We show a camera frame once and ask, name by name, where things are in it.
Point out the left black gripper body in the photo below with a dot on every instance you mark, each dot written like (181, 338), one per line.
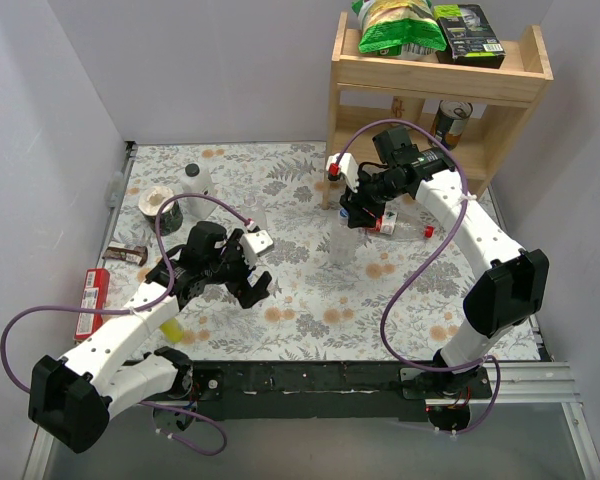
(241, 276)

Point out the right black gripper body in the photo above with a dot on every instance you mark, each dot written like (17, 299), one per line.
(358, 201)

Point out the red-label clear bottle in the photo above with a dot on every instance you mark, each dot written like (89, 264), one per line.
(399, 226)

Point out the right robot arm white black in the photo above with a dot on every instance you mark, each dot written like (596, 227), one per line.
(510, 280)

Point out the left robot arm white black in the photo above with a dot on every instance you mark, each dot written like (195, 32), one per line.
(75, 396)

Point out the white square bottle black cap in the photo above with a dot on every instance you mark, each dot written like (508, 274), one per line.
(196, 179)

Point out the yellow squeeze bottle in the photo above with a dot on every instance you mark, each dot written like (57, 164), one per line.
(172, 330)

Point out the brown snack bar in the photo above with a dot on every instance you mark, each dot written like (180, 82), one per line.
(137, 255)

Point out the beige paper cup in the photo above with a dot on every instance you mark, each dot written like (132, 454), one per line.
(407, 108)

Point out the floral table mat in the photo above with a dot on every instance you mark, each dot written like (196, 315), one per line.
(389, 295)

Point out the dark patterned jar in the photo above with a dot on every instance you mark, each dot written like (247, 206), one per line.
(152, 205)

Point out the wooden shelf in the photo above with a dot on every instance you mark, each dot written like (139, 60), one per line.
(361, 90)

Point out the tin can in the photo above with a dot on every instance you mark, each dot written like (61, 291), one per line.
(450, 122)

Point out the red flat box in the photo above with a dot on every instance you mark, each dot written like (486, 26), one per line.
(94, 296)

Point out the green snack bag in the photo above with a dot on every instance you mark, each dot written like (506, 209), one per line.
(394, 27)

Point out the black green box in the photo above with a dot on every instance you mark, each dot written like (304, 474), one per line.
(470, 40)

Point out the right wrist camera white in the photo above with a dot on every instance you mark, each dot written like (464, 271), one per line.
(343, 165)

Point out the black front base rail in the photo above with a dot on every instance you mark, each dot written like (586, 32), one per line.
(242, 390)

